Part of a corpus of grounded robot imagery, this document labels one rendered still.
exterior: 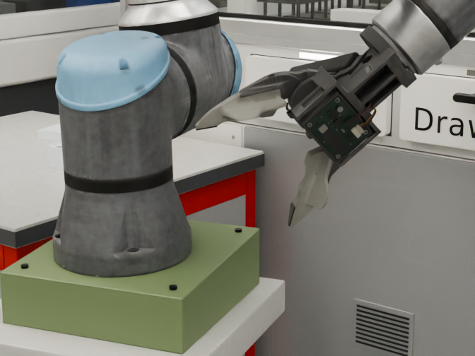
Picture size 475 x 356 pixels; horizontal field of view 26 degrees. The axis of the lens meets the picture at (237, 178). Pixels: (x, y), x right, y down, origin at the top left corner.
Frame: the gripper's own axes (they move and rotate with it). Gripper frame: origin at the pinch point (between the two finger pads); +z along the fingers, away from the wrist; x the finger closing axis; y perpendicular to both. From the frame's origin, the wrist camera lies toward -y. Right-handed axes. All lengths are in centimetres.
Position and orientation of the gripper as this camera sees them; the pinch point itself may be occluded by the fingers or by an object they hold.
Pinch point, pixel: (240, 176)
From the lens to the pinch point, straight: 107.1
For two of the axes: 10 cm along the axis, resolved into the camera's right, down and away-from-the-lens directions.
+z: -7.4, 6.6, 1.1
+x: 6.5, 6.7, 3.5
